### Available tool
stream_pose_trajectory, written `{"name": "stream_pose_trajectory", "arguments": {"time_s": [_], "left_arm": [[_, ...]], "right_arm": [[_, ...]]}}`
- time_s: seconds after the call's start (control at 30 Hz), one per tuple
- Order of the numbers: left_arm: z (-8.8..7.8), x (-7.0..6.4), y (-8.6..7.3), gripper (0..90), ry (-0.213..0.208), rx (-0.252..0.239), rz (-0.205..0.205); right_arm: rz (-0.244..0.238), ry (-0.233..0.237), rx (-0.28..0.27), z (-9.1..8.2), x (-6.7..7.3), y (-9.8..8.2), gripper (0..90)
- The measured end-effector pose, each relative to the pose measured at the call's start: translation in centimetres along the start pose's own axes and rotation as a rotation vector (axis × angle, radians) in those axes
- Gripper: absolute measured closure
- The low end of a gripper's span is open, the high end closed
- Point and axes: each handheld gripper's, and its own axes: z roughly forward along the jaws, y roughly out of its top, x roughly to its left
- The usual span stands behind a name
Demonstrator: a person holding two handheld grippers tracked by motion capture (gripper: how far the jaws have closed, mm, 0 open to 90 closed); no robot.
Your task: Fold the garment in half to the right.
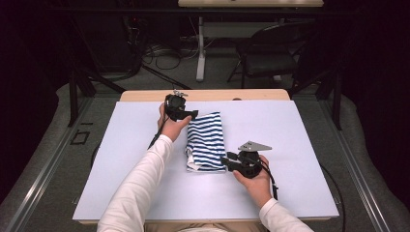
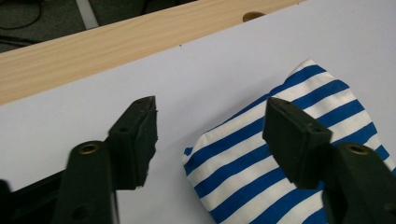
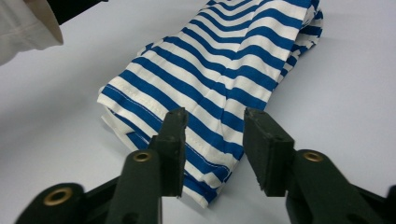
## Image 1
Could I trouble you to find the light wooden table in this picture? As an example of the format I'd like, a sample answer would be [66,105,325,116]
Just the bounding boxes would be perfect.
[78,89,333,225]

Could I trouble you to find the person's right hand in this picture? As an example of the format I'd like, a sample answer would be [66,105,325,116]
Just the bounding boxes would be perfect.
[232,155,274,209]

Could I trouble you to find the aluminium floor rail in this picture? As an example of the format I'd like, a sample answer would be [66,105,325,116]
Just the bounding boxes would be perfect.
[318,96,391,232]
[6,96,95,232]

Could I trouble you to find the hand-held gripper cable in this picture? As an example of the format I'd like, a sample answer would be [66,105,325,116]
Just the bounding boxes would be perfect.
[147,117,168,150]
[260,160,279,201]

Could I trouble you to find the dark curtain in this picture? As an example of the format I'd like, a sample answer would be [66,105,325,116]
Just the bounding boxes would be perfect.
[0,0,59,201]
[341,0,410,211]

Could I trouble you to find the black folding chair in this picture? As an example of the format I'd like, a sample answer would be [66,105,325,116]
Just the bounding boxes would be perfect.
[226,20,320,90]

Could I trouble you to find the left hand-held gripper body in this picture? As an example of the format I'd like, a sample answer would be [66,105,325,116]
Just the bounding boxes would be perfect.
[163,90,190,123]

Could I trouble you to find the right hand-held gripper cable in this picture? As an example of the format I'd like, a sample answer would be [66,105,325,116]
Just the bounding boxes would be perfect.
[260,160,279,201]

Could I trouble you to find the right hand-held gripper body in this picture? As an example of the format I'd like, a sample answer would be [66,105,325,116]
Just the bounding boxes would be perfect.
[236,140,274,180]

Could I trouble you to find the person's lap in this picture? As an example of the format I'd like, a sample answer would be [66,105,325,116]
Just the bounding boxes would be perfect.
[143,221,269,232]

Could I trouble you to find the blue white striped polo shirt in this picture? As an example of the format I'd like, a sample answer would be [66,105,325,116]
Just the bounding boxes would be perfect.
[185,111,227,173]

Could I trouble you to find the black floor cable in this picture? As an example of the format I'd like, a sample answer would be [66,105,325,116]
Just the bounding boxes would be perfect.
[320,163,346,232]

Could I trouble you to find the black metal stand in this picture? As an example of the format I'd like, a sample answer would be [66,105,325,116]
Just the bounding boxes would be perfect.
[289,69,343,131]
[67,18,127,128]

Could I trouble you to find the white desk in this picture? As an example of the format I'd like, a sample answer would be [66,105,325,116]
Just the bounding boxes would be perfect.
[177,0,325,82]

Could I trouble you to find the person's left hand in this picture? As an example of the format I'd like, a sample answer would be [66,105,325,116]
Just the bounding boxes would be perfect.
[157,101,192,143]

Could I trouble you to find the left hand-held gripper cable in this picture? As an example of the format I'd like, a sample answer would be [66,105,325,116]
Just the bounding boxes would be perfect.
[147,117,168,150]

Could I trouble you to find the tangle of floor cables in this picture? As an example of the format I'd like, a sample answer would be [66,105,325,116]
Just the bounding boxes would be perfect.
[141,38,201,90]

